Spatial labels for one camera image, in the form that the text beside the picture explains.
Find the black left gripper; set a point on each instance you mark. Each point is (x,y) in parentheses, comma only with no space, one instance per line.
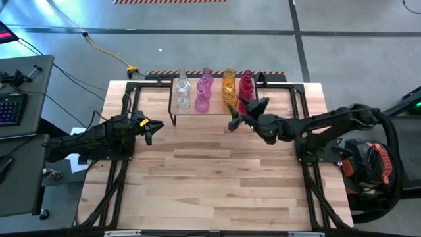
(135,123)

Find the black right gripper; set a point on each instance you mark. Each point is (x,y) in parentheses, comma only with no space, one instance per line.
(255,119)

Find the red cone glass vase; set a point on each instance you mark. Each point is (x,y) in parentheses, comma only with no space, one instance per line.
(242,106)

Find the yellow textured glass bottle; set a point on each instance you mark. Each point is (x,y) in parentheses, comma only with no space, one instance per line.
(230,100)

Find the red short glass bottle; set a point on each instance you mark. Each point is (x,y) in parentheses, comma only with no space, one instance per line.
(246,88)

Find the clear embossed glass bottle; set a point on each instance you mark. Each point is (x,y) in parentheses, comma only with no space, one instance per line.
(182,104)

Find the amber glass vase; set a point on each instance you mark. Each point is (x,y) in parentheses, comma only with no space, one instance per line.
(228,75)

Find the clear round glass vase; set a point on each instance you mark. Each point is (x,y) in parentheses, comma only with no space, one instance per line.
(182,88)

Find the pink faceted glass vase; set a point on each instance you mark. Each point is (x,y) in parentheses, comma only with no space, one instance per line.
(207,75)

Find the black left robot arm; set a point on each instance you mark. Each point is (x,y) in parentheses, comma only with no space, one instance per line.
(95,140)

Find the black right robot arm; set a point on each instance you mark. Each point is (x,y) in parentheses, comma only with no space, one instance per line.
(329,123)

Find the hazard-striped floor strip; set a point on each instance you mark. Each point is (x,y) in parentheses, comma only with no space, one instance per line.
(273,72)

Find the white paper sheet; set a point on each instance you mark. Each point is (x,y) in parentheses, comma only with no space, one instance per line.
(74,166)

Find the small silver tool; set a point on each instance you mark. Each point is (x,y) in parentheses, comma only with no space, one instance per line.
(52,173)

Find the black and red vacuum cleaner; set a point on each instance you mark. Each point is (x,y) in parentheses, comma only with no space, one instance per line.
(378,164)

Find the black keyboard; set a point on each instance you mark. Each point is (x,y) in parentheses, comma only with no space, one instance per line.
(11,110)

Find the dark grey desk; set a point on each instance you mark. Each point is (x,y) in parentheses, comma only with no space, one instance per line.
(19,184)

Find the black clamp tool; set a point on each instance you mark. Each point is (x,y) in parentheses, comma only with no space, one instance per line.
(18,79)

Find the black machine with green light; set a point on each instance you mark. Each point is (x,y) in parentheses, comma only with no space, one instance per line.
(408,102)

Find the black monitor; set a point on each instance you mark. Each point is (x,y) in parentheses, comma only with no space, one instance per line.
(6,33)

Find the wooden shelf black metal frame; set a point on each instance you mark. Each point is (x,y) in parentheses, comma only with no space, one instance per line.
(217,107)

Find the black metal table frame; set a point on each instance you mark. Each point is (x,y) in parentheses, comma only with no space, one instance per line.
(297,88)

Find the silver table edge bracket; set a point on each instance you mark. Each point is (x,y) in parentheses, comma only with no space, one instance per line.
(306,234)
(121,233)

